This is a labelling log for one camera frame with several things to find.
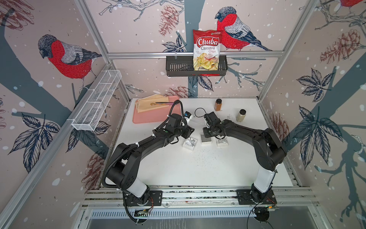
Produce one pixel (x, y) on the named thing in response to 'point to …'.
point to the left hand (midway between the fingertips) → (193, 125)
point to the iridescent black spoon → (161, 103)
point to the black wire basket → (183, 66)
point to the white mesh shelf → (87, 117)
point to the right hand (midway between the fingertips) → (205, 131)
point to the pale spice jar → (241, 116)
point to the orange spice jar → (218, 104)
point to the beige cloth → (143, 104)
